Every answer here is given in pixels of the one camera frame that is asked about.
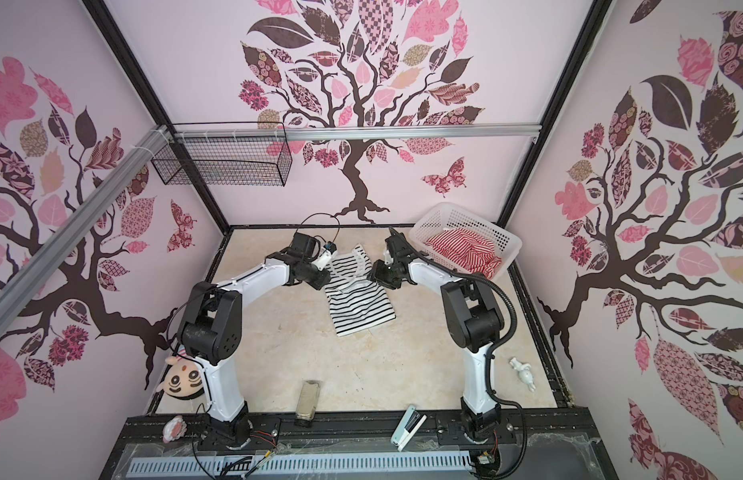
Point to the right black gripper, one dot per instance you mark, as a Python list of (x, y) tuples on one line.
[(377, 275)]

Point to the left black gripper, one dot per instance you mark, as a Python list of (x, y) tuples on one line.
[(321, 280)]

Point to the black white striped tank top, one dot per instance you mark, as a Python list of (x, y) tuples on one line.
[(355, 302)]

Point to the red white striped tank top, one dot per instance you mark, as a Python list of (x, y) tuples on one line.
[(469, 250)]

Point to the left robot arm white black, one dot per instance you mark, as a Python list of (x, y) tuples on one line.
[(211, 330)]

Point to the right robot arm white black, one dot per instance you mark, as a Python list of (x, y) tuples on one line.
[(479, 317)]

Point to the white plastic laundry basket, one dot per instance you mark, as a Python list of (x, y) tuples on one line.
[(447, 216)]

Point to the small tan rectangular device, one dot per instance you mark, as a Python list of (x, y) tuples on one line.
[(307, 403)]

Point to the white green handheld device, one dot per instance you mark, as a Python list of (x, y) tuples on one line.
[(409, 425)]

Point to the small white figurine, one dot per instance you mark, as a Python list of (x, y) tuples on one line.
[(524, 373)]

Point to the cartoon face plush toy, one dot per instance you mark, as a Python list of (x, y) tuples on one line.
[(183, 380)]

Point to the small pink round object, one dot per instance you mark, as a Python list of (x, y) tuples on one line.
[(174, 430)]

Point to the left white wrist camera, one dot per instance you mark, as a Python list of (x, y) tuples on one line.
[(328, 253)]

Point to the black wire mesh basket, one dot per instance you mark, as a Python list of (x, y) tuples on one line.
[(250, 153)]

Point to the silver aluminium rail back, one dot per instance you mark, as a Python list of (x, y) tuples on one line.
[(359, 132)]

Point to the silver aluminium rail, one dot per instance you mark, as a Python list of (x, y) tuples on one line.
[(22, 288), (359, 132)]

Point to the white slotted cable duct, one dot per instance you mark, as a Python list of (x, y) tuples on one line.
[(296, 464)]

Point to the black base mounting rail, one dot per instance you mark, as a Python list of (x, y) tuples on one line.
[(328, 428)]

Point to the silver aluminium rail left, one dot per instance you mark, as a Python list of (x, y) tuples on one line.
[(22, 288)]

